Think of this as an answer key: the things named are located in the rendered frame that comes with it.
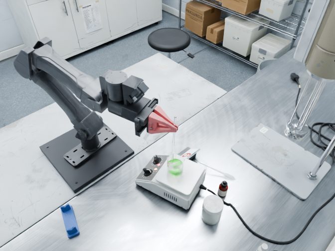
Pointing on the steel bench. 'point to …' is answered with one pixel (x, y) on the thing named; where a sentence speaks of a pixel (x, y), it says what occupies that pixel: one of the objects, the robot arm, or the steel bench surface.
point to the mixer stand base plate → (280, 160)
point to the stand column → (321, 160)
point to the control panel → (152, 168)
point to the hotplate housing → (181, 199)
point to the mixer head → (318, 41)
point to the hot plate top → (175, 184)
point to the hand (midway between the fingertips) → (174, 128)
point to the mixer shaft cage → (297, 126)
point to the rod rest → (70, 220)
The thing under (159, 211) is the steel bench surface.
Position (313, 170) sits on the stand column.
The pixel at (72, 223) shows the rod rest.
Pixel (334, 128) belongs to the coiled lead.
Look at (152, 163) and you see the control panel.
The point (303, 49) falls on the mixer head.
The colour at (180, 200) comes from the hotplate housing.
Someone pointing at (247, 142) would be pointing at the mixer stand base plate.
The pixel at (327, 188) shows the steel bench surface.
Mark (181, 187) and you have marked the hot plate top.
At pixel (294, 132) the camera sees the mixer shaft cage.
